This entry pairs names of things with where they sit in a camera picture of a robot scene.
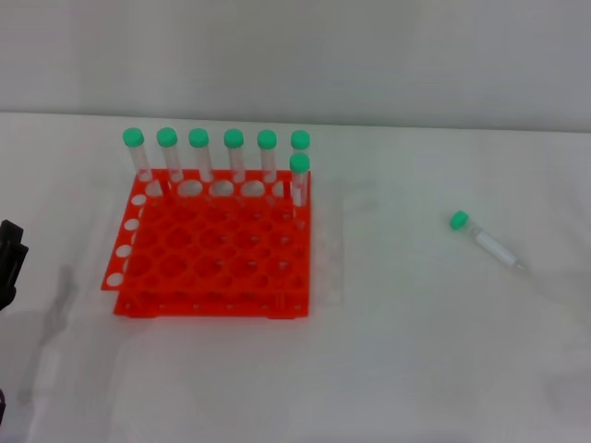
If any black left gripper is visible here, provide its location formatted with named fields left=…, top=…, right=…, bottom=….
left=0, top=219, right=30, bottom=311

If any orange plastic test tube rack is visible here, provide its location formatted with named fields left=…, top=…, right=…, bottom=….
left=100, top=168, right=313, bottom=320

